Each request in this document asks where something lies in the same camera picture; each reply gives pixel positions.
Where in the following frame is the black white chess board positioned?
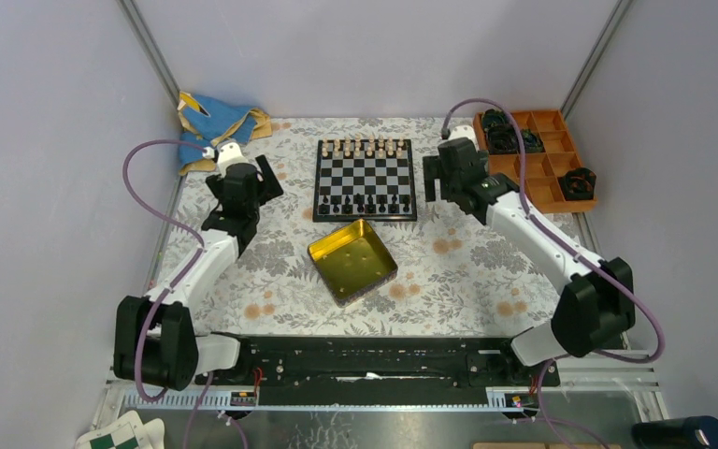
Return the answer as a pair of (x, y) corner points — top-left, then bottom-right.
(312, 145), (418, 223)

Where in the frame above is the yellow metal tray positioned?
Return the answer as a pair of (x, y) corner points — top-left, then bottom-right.
(308, 219), (398, 308)

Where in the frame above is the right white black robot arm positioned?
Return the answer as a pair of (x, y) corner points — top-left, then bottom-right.
(423, 138), (636, 385)

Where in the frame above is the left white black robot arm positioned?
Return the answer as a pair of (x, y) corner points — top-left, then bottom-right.
(112, 155), (283, 391)

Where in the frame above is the row of white chess pieces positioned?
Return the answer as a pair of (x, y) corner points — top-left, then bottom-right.
(316, 138), (411, 161)

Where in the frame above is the black coiled part middle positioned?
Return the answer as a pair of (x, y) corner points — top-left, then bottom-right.
(485, 124), (519, 154)

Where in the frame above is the black coiled part top left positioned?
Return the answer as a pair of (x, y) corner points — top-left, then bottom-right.
(481, 109), (510, 130)

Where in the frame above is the blue yellow cloth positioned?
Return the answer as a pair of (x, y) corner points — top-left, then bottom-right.
(177, 91), (273, 148)

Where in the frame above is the black coiled part in organizer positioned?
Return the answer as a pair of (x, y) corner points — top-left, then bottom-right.
(521, 129), (545, 153)

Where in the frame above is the orange compartment organizer tray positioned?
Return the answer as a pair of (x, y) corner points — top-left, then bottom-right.
(473, 109), (597, 213)

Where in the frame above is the floral patterned table mat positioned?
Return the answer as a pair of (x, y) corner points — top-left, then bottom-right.
(142, 116), (608, 339)

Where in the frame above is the black part at tray edge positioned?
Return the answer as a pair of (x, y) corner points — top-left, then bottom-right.
(558, 167), (596, 201)

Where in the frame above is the green white checkered paper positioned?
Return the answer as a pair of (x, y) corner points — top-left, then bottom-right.
(74, 411), (165, 449)

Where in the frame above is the black mounting base rail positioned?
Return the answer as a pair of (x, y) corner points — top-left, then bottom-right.
(213, 336), (543, 387)

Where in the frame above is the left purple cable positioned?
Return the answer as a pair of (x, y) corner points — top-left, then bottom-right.
(122, 139), (218, 449)

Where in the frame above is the purple cable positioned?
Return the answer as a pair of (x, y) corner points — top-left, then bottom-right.
(122, 139), (218, 449)
(440, 97), (667, 449)

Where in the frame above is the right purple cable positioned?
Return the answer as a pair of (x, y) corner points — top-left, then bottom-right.
(440, 97), (667, 449)

